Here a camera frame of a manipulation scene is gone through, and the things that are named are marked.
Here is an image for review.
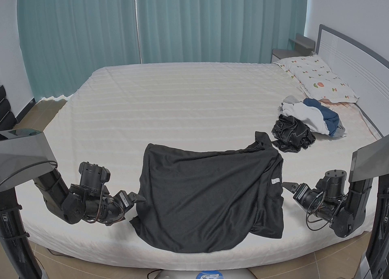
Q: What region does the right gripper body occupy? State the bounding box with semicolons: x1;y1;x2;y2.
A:
293;182;323;214

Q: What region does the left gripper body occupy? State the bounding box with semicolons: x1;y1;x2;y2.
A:
103;190;136;221

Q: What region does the black T-shirt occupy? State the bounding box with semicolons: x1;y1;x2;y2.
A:
131;131;285;254

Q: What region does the pile of clothes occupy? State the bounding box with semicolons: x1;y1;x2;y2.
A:
279;95;347;138

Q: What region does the bed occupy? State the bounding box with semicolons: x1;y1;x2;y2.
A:
14;23;389;264

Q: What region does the black shiny garment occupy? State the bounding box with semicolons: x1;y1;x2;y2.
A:
271;114;316;153

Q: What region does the white printed pillow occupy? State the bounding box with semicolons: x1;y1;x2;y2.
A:
273;55;360;103

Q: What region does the grey bedside table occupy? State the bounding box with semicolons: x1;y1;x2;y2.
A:
271;33;315;63

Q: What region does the blue-green curtain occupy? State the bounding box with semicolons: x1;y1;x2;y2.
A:
18;0;142;102
135;0;309;64

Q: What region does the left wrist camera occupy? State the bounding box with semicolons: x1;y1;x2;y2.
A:
97;166;111;185

